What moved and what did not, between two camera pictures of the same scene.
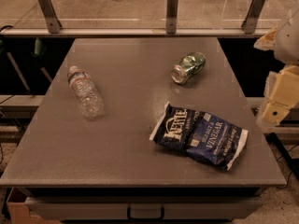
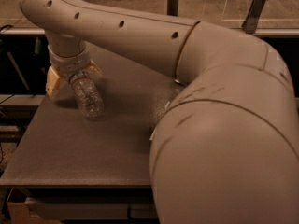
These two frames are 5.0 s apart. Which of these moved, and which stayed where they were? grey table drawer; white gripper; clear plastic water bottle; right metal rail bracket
Moved: white gripper
Stayed: clear plastic water bottle; right metal rail bracket; grey table drawer
